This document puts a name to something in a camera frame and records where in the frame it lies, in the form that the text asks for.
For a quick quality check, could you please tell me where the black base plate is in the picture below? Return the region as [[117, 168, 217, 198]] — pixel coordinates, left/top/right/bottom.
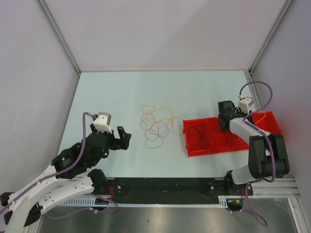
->
[[94, 178, 253, 205]]

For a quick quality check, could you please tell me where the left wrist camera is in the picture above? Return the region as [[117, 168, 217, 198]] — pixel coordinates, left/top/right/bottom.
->
[[93, 112, 112, 133]]

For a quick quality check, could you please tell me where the grey slotted cable duct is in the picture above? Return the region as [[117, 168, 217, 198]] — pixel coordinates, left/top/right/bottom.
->
[[59, 197, 228, 208]]

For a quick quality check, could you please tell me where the red plastic bin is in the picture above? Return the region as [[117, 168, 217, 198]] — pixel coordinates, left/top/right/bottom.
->
[[183, 111, 283, 157]]

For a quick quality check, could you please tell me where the black thin cable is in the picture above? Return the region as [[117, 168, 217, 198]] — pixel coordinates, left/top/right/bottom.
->
[[187, 126, 209, 149]]

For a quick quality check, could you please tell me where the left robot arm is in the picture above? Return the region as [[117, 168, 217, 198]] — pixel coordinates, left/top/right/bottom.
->
[[0, 125, 132, 227]]

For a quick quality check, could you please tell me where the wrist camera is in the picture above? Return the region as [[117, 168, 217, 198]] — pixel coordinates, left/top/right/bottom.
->
[[93, 112, 112, 133], [238, 95, 255, 114]]

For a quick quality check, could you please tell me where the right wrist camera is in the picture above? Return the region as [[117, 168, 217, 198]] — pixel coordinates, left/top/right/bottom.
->
[[238, 95, 255, 114]]

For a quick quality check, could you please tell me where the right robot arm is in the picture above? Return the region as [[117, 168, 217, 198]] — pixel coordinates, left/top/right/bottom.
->
[[218, 100, 290, 195]]

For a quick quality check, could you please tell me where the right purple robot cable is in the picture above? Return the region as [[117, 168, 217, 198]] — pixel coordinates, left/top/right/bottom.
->
[[239, 81, 277, 228]]

